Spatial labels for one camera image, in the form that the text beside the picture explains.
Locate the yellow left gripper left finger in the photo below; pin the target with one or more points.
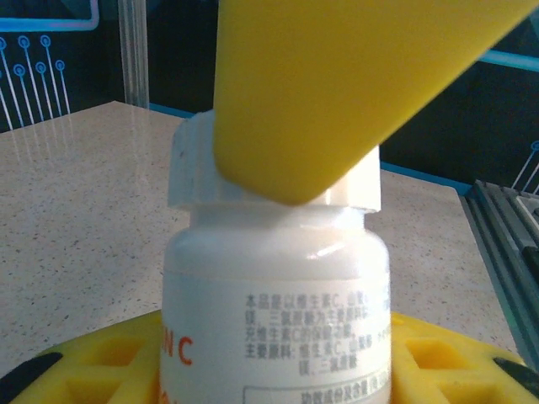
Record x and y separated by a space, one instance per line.
84 379

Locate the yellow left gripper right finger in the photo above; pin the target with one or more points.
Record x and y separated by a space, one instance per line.
442 379

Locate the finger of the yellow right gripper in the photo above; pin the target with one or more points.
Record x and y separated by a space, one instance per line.
328 84

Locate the white ribbed bottle cap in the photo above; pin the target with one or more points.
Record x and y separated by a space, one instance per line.
189 168

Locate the white vitamin pill bottle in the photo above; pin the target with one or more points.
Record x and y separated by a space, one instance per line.
273 273

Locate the right aluminium frame post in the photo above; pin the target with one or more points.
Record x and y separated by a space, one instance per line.
132 50

